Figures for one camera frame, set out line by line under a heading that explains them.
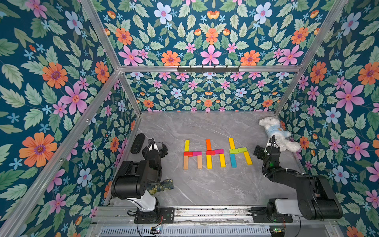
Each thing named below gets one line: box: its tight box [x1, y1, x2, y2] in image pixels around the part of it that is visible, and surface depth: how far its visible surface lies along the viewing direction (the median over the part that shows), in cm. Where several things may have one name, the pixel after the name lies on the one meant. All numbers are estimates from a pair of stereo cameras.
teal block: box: [229, 154, 238, 168], surface depth 95 cm
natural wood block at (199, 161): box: [197, 155, 203, 169], surface depth 93 cm
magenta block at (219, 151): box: [215, 148, 225, 155], surface depth 98 cm
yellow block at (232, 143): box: [228, 137, 236, 150], surface depth 103 cm
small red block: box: [183, 151, 193, 158], surface depth 98 cm
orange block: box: [205, 138, 212, 151], surface depth 103 cm
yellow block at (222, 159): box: [219, 153, 227, 168], surface depth 94 cm
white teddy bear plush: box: [258, 116, 302, 153], surface depth 100 cm
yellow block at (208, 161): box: [206, 155, 213, 170], surface depth 93 cm
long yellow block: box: [184, 139, 190, 153], surface depth 101 cm
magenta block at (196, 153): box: [192, 151, 202, 157], surface depth 97 cm
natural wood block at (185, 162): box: [183, 156, 189, 170], surface depth 93 cm
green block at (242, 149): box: [237, 147, 248, 153], surface depth 100 cm
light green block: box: [228, 149, 239, 155], surface depth 98 cm
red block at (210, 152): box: [205, 150, 216, 156], surface depth 98 cm
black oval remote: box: [130, 133, 146, 155], surface depth 100 cm
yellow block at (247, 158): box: [243, 151, 254, 166], surface depth 95 cm
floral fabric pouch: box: [149, 178, 174, 195], surface depth 82 cm
